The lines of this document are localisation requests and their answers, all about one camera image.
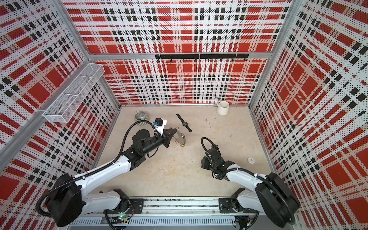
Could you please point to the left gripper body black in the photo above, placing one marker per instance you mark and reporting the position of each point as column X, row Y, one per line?
column 164, row 141

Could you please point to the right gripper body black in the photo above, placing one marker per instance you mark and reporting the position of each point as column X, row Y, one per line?
column 206, row 164

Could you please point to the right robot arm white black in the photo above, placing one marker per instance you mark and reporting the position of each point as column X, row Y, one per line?
column 266, row 194

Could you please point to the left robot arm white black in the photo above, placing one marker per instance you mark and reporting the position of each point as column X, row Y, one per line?
column 71, row 196

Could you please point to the black wrist watch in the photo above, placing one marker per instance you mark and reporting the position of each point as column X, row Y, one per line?
column 184, row 123

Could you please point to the grey ribbed ceramic cup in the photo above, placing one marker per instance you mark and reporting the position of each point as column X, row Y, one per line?
column 139, row 116

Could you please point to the white ceramic mug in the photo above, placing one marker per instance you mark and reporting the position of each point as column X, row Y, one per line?
column 223, row 108

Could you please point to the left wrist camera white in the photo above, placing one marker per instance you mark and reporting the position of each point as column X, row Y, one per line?
column 159, row 125

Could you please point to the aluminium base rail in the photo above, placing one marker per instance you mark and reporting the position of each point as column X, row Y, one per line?
column 178, row 211

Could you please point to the black hook rail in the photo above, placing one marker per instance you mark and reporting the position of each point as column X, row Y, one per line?
column 201, row 56

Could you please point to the white wire mesh basket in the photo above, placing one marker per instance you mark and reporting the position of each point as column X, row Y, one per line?
column 66, row 104

